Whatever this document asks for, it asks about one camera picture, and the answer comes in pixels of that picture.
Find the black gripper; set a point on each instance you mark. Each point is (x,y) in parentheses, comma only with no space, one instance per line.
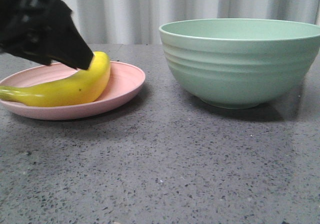
(23,33)

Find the yellow plastic banana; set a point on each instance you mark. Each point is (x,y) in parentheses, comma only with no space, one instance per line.
(84,86)

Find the pink plate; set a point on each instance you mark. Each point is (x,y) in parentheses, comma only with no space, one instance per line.
(125,82)

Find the green ribbed bowl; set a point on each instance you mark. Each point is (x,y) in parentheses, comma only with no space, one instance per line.
(239,63)

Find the white curtain backdrop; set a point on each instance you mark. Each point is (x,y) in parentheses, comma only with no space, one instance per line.
(138,21)

